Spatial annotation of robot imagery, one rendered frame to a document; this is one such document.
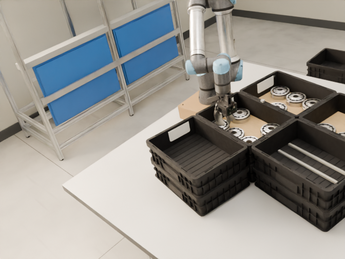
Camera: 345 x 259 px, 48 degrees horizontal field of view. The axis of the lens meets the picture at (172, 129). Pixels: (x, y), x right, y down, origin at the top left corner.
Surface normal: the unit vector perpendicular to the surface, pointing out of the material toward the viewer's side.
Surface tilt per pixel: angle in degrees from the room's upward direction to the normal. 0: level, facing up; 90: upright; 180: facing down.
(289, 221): 0
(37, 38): 90
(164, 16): 90
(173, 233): 0
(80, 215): 0
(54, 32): 90
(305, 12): 90
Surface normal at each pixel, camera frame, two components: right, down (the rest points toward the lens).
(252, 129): -0.17, -0.82
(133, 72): 0.70, 0.29
